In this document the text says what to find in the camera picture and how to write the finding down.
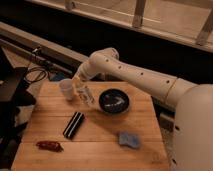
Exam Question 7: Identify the wooden railing frame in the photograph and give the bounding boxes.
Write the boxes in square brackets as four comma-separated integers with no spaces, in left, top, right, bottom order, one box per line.
[64,0,213,47]

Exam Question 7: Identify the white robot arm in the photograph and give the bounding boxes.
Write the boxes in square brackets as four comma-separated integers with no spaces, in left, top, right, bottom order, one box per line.
[74,48,213,171]

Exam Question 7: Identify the black cables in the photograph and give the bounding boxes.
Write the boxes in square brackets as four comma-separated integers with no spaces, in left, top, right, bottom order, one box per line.
[24,46,56,84]

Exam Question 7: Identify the red snack packet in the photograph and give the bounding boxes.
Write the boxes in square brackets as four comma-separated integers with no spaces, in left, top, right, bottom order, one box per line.
[36,141,63,152]

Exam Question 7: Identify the black bowl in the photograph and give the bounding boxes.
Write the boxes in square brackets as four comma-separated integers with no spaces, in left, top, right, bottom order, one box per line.
[98,88,130,115]

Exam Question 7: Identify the white plastic cup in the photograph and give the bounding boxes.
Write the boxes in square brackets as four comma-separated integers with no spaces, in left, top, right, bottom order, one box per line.
[59,79,74,100]

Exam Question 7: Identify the dark chair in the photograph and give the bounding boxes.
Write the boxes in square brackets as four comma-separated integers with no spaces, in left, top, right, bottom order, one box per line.
[0,47,36,170]

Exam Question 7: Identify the blue sponge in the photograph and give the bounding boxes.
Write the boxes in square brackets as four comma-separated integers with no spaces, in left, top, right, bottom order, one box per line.
[118,132,141,149]

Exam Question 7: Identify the white plastic bottle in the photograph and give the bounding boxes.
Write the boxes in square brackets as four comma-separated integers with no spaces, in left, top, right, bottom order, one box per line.
[76,85,94,106]

